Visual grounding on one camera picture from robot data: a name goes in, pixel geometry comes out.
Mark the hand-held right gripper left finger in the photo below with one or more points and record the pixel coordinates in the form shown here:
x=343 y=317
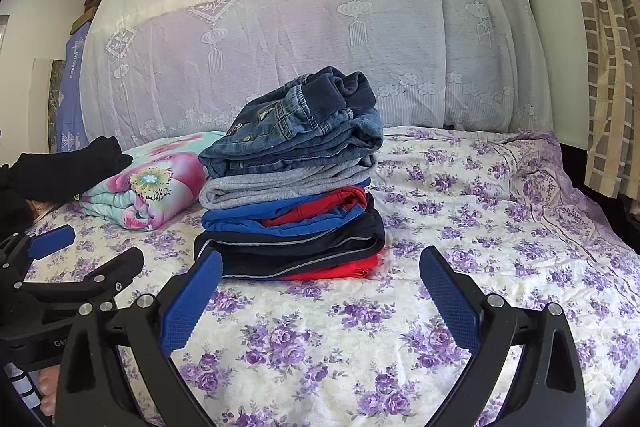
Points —
x=187 y=307

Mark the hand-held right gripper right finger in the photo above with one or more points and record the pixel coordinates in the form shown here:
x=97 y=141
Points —
x=450 y=302

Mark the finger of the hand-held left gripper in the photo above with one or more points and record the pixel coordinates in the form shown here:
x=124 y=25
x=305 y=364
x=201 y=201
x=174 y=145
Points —
x=100 y=279
x=50 y=241

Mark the blue denim pants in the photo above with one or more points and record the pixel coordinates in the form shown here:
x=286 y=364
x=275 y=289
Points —
x=295 y=132

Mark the blue and red folded pants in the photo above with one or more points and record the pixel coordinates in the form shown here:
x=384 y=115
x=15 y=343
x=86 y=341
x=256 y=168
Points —
x=250 y=219

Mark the grey folded pants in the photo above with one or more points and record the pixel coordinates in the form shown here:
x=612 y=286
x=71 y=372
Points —
x=260 y=189

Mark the person's left hand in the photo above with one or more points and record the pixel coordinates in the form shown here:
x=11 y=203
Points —
x=49 y=387

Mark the purple floral bedspread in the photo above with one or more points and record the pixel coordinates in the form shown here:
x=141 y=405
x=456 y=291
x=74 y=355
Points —
x=450 y=232

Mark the black garment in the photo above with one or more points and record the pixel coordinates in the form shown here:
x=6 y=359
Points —
x=65 y=172

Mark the folded floral blanket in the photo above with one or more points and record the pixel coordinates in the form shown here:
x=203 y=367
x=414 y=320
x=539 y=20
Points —
x=150 y=187

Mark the red folded garment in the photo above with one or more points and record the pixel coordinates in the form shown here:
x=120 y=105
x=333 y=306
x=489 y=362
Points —
x=350 y=268

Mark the stack of folded clothes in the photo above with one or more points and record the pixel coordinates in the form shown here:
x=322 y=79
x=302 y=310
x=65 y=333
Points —
x=300 y=252

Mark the leaning picture panel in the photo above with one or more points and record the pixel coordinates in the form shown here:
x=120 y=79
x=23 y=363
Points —
x=50 y=102

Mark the blue patterned cloth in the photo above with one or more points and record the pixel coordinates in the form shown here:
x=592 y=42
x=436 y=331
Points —
x=74 y=97

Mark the wooden boxes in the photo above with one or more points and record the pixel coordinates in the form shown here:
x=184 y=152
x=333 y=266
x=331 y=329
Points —
x=92 y=4

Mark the beige checked curtain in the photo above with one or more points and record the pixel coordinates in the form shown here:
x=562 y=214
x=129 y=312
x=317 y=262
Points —
x=610 y=57

